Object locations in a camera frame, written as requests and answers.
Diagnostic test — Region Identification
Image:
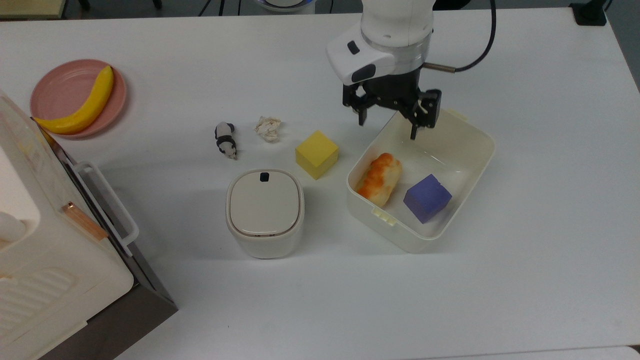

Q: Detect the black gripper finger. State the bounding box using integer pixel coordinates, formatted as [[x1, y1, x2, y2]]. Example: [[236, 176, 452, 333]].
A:
[[342, 83, 376, 126], [400, 88, 443, 141]]

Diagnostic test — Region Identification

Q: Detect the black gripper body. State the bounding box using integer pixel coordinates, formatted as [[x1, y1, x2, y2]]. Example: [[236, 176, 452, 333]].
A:
[[364, 66, 426, 109]]

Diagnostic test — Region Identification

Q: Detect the orange glazed toy bread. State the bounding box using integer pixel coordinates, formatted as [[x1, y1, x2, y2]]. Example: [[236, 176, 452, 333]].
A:
[[356, 152, 403, 208]]

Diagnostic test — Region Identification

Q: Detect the white plastic basket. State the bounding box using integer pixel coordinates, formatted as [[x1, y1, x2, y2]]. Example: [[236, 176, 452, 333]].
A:
[[346, 107, 496, 254]]

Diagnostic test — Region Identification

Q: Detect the yellow cube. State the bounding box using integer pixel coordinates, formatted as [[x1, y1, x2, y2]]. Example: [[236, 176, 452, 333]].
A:
[[295, 130, 340, 180]]

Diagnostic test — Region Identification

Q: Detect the purple cube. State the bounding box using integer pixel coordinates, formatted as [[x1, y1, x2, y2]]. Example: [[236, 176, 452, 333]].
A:
[[403, 173, 453, 224]]

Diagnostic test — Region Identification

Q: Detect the crumpled paper ball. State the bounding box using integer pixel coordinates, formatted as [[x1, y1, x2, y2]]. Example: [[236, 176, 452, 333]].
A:
[[254, 116, 282, 143]]

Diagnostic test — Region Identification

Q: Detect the white round base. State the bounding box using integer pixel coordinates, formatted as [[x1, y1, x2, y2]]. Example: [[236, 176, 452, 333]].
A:
[[255, 0, 317, 14]]

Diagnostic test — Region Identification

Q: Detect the toy panda figure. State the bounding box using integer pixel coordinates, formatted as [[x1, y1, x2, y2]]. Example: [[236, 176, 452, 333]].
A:
[[214, 121, 238, 161]]

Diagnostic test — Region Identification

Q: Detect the cream lidded bin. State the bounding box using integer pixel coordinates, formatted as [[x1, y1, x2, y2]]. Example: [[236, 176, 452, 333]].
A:
[[225, 169, 305, 260]]

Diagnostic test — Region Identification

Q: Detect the yellow toy banana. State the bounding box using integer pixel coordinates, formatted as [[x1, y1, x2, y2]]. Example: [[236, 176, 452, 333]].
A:
[[33, 65, 115, 135]]

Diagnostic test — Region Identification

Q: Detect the pink plate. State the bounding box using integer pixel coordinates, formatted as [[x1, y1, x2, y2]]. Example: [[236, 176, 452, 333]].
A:
[[29, 59, 127, 139]]

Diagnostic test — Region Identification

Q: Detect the tan wooden board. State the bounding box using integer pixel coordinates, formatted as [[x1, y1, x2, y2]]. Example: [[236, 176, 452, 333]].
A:
[[0, 0, 68, 20]]

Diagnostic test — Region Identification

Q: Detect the cream toy appliance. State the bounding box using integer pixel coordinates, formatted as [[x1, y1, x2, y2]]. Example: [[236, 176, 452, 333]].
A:
[[0, 90, 135, 360]]

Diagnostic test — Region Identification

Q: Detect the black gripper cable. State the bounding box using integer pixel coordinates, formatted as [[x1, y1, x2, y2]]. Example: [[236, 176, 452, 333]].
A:
[[424, 0, 498, 74]]

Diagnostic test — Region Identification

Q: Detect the black clamp mount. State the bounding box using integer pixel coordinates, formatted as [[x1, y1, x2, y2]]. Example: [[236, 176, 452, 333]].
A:
[[569, 0, 608, 27]]

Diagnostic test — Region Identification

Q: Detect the white drawer handle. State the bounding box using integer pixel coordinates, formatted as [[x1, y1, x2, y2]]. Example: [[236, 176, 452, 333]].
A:
[[72, 161, 140, 258]]

